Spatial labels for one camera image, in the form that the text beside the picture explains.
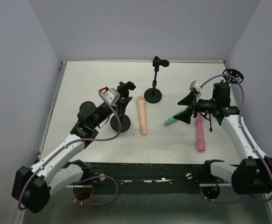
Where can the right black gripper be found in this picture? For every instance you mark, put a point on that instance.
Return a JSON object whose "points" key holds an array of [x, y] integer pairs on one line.
{"points": [[194, 106]]}

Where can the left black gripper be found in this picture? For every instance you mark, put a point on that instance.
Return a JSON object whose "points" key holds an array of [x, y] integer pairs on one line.
{"points": [[122, 96]]}

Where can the beige toy microphone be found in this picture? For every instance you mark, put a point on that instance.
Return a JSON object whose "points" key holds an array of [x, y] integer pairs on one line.
{"points": [[142, 115]]}

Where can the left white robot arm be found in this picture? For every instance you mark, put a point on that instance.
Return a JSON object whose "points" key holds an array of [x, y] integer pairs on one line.
{"points": [[33, 186]]}

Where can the black tripod microphone stand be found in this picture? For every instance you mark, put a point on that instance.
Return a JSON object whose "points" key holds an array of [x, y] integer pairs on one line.
{"points": [[230, 79]]}

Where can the teal toy microphone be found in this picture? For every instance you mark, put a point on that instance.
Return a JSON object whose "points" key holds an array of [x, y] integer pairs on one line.
{"points": [[172, 119]]}

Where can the pink toy microphone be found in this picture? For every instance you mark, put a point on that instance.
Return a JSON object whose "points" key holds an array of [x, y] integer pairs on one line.
{"points": [[200, 141]]}

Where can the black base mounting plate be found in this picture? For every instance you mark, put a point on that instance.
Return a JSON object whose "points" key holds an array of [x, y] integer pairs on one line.
{"points": [[144, 178]]}

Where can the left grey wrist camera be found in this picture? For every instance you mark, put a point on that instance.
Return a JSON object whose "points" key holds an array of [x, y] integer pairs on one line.
{"points": [[109, 96]]}

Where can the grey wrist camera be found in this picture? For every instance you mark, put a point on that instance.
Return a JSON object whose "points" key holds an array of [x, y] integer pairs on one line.
{"points": [[195, 87], [109, 96]]}

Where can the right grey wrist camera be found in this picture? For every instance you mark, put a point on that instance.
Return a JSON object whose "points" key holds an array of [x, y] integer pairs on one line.
{"points": [[195, 87]]}

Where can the aluminium frame rail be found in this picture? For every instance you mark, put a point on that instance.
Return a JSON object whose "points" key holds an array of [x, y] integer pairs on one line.
{"points": [[20, 214]]}

